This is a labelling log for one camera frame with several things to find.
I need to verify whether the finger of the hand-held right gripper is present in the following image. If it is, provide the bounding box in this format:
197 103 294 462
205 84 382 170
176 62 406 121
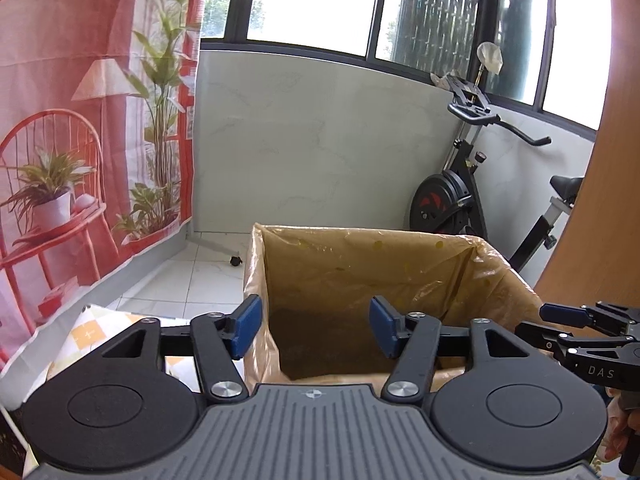
515 322 581 361
540 302 640 337

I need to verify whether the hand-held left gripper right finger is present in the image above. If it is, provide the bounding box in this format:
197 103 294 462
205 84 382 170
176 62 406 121
369 296 538 405

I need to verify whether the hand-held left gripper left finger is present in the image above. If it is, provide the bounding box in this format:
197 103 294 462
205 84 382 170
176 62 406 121
100 294 263 403

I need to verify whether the plastic-lined cardboard box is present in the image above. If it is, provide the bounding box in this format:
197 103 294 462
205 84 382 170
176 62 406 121
242 222 576 383

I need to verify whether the person's right hand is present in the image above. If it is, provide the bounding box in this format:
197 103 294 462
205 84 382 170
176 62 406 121
605 402 632 461

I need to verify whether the wooden panel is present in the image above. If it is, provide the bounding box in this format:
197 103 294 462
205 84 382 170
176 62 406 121
534 0 640 311

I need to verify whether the black exercise bike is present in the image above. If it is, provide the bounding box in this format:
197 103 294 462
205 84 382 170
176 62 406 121
409 72 586 273

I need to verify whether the checkered floral tablecloth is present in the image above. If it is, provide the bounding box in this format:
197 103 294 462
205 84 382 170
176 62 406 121
0 302 246 411

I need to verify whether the clear plastic bag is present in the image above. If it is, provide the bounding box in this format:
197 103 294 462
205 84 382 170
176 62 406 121
477 42 506 75

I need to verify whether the printed red backdrop cloth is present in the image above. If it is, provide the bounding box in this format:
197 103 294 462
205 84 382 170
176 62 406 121
0 0 213 376

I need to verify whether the dark-framed window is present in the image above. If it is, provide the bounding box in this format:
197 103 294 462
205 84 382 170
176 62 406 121
202 0 613 131

